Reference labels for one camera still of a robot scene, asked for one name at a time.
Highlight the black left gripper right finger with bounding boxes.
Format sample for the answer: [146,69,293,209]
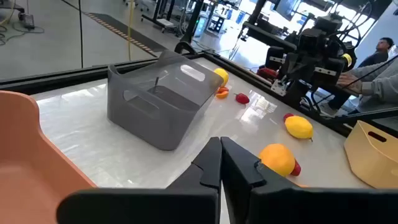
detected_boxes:
[220,136,398,224]

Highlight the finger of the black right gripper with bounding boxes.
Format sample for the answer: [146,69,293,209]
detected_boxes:
[266,46,285,71]
[312,58,345,90]

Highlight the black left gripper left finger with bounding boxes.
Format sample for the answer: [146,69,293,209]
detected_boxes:
[57,136,223,224]

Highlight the yellow lemon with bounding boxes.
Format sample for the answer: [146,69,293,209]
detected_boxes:
[284,115,314,141]
[213,67,230,88]
[257,142,297,178]

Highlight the long orange pepper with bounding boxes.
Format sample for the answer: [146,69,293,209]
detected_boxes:
[215,86,230,100]

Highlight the red object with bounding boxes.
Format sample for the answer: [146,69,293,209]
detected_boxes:
[256,67,280,80]

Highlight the person's hand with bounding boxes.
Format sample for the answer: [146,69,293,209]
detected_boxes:
[337,73,363,94]

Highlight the person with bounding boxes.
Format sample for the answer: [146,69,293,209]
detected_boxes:
[357,37,396,68]
[337,55,398,113]

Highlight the grey translucent plastic basket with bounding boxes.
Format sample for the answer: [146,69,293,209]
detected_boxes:
[107,49,224,152]

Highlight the yellow plastic basket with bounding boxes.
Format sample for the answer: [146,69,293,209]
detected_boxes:
[343,120,398,190]

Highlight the black hazard striped mat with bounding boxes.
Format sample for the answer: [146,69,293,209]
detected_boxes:
[85,12,169,58]

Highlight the orange plastic basket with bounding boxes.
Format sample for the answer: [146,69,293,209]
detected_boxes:
[0,90,97,224]

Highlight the black power box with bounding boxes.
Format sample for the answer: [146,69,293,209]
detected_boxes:
[18,12,35,30]

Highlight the silver metal bracket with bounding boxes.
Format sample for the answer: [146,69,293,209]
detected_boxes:
[269,79,289,97]

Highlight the black metal post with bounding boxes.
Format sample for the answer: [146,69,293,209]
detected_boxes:
[180,0,205,44]

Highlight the yellow hanging cable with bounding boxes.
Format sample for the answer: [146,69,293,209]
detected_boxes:
[127,0,135,62]

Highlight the black aluminium table frame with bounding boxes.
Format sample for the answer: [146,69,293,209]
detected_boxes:
[0,51,398,138]

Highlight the black hanging cable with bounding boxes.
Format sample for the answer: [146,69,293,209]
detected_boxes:
[77,0,85,68]

